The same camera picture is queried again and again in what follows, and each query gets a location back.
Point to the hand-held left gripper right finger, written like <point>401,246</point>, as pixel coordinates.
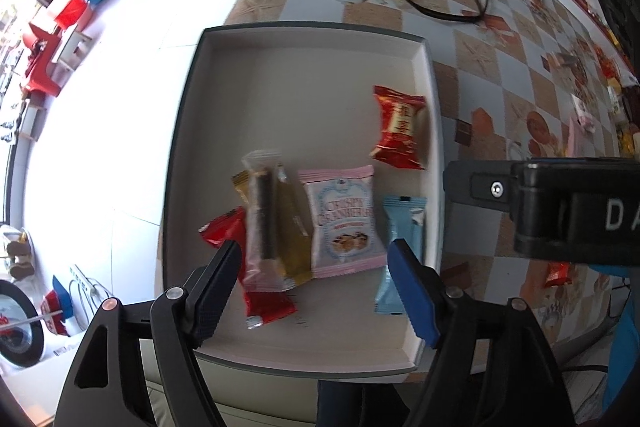
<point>415,297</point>

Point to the clear pink packet dark stick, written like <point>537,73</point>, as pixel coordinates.
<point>262,217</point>

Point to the red plastic stool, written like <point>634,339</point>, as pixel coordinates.
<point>40,62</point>

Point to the pale leather seat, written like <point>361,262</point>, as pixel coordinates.
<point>165,402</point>

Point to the white power strip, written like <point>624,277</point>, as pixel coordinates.
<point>82,287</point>

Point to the plain red snack packet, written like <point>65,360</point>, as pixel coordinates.
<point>267,307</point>

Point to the small white stool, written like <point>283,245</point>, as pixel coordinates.
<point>72,49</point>

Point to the person's dark trousers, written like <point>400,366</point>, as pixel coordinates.
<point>340,402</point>

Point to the red packet with gold print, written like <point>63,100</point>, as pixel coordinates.
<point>400,127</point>

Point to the small red packet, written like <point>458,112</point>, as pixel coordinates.
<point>557,274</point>

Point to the red white blue toy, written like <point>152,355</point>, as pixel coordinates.
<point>55,302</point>

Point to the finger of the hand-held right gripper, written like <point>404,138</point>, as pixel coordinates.
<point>475,184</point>

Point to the pair of slippers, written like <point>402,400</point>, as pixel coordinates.
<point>15,252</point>

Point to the pink white snack packet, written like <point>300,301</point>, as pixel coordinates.
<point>342,222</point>

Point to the light blue snack packet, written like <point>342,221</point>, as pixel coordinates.
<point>402,222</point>

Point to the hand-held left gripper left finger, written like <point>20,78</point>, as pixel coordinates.
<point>215,297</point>

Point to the person's blue clothing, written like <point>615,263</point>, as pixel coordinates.
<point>622,347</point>

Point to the pale pink packet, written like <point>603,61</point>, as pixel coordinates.
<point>582,127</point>

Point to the small wooden stool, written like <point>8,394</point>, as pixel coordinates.
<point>30,122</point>

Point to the red basin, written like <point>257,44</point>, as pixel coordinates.
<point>70,9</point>

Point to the white shallow box dark rim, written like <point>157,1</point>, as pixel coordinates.
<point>300,97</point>

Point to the black white round appliance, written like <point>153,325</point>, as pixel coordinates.
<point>15,322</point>

